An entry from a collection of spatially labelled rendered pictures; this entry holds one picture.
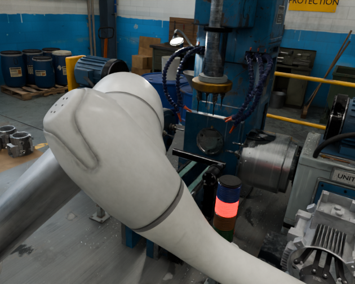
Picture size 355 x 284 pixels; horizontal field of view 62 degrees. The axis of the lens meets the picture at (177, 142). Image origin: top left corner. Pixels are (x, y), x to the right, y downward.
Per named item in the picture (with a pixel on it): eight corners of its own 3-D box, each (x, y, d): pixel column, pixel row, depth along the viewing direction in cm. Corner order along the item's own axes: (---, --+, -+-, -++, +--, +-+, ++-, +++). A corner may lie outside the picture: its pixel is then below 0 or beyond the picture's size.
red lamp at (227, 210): (219, 202, 85) (221, 188, 83) (239, 208, 83) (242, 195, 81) (211, 213, 80) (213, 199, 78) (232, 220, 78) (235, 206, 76)
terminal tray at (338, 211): (315, 209, 92) (321, 189, 89) (354, 222, 87) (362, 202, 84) (308, 230, 83) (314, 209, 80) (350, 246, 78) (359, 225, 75)
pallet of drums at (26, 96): (58, 82, 649) (54, 47, 619) (81, 89, 608) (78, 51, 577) (1, 92, 560) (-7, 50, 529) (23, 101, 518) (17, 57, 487)
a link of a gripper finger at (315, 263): (314, 283, 74) (307, 280, 75) (321, 251, 82) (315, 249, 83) (317, 273, 72) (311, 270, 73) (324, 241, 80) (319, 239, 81)
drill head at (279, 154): (233, 163, 151) (240, 116, 141) (320, 187, 134) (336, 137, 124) (214, 186, 131) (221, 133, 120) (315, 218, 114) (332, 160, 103)
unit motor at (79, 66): (90, 121, 186) (85, 50, 169) (133, 133, 172) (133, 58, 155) (57, 134, 165) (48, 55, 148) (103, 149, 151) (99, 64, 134)
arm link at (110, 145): (194, 198, 36) (185, 147, 48) (87, 80, 29) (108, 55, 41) (112, 250, 39) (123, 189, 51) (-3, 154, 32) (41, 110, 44)
